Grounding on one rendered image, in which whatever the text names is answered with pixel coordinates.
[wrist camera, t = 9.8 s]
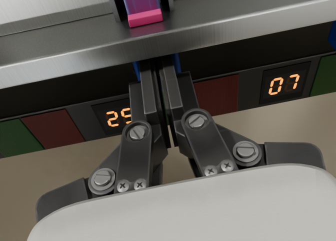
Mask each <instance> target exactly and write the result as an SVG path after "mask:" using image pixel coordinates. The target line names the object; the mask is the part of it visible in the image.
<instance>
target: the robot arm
mask: <svg viewBox="0 0 336 241"><path fill-rule="evenodd" d="M138 63H139V72H140V81H136V82H131V83H129V99H130V113H131V122H129V123H128V124H127V125H126V126H125V127H124V128H123V131H122V135H121V142H120V144H119V145H118V146H117V147H116V148H115V149H114V150H113V151H112V152H111V153H110V154H109V155H108V156H107V157H106V158H105V159H104V161H103V162H102V163H101V164H100V165H99V166H98V167H97V168H96V169H95V170H94V171H93V172H92V174H91V175H90V177H88V178H85V179H84V178H83V177H82V178H80V179H78V180H75V181H73V182H70V183H68V184H66V185H63V186H61V187H58V188H56V189H53V190H51V191H49V192H47V193H45V194H43V195H42V196H41V197H40V198H39V199H38V201H37V203H36V205H35V214H36V225H35V226H34V227H33V229H32V231H31V232H30V234H29V236H28V239H27V241H336V178H335V177H334V176H333V175H332V174H331V173H329V172H328V171H326V167H325V163H324V158H323V154H322V152H321V150H320V149H319V148H318V147H317V146H316V145H314V144H312V143H308V142H264V144H257V143H256V142H255V141H253V140H251V139H249V138H247V137H245V136H242V135H240V134H238V133H236V132H234V131H232V130H230V129H228V128H225V127H223V126H221V125H219V124H217V123H215V122H214V120H213V118H212V116H211V115H210V113H209V112H208V111H206V110H205V109H202V108H200V107H199V103H198V100H197V96H196V92H195V88H194V85H193V81H192V77H191V74H190V71H185V72H181V73H176V72H175V67H174V63H173V58H172V54H168V55H163V56H159V57H157V63H158V69H159V74H160V80H161V86H162V90H161V86H160V82H159V77H158V73H157V69H156V65H155V60H154V58H149V59H144V60H139V61H138ZM162 92H163V95H162ZM163 98H164V100H163ZM164 103H165V106H164ZM165 109H166V112H165ZM166 113H167V118H168V122H169V126H170V130H171V135H172V139H173V143H174V147H179V152H180V153H181V154H183V155H184V156H186V157H188V161H189V164H190V166H191V169H192V171H193V174H194V177H195V178H192V179H186V180H181V181H176V182H171V183H166V184H163V160H164V159H165V158H166V156H167V155H168V148H171V141H170V136H169V130H168V124H167V118H166Z"/></svg>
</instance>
